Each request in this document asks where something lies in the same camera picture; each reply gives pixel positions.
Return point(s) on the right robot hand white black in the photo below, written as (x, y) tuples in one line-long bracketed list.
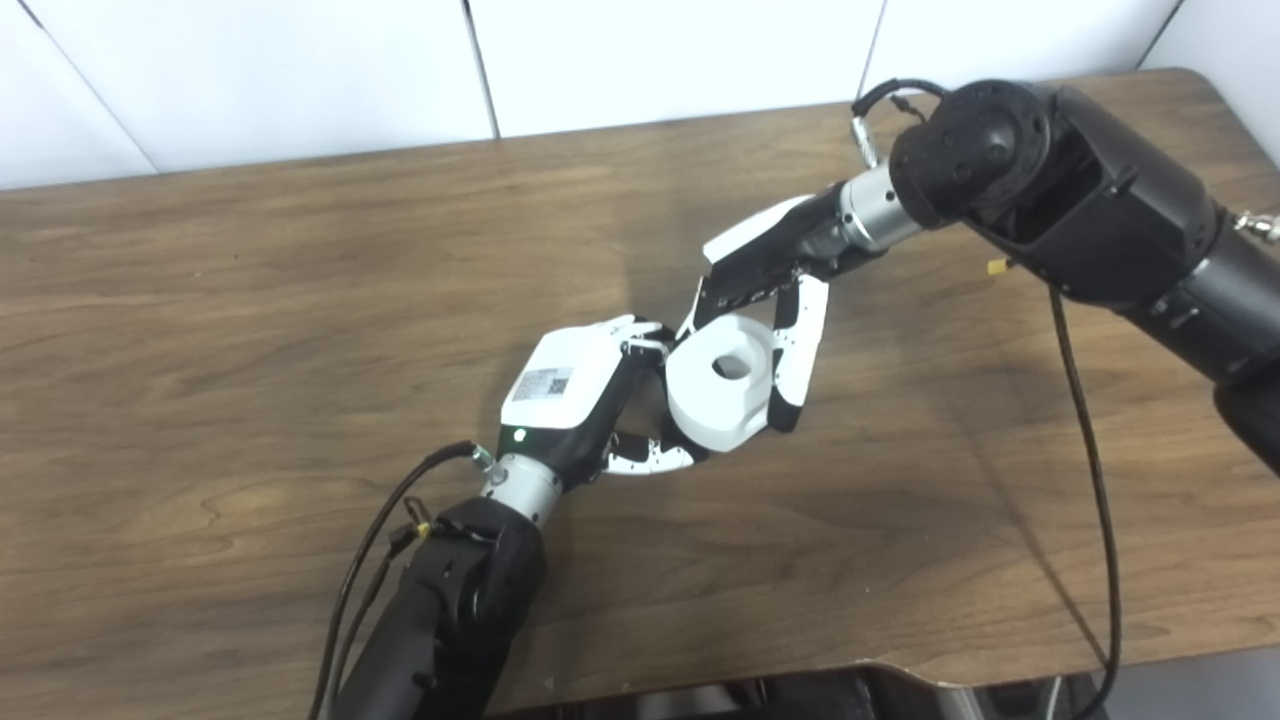
[(775, 245)]

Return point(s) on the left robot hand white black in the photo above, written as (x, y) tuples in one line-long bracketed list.
[(560, 385)]

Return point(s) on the round white plastic piece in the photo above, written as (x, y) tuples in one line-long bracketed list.
[(705, 410)]

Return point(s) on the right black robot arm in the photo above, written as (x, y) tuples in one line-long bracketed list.
[(1100, 210)]

